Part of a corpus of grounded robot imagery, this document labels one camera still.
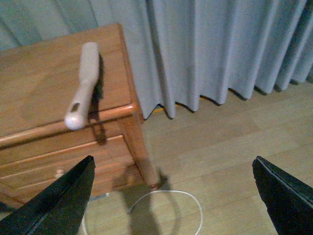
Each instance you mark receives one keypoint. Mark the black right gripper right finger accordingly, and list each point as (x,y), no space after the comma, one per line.
(289,201)

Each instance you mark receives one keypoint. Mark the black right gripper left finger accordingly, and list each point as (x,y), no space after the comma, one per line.
(58,209)

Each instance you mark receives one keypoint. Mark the beige hand brush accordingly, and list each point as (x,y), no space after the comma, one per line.
(90,75)

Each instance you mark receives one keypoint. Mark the wooden nightstand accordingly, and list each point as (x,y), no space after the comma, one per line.
(37,85)

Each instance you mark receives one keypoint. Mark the light grey curtain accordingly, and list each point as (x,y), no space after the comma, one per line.
(181,50)

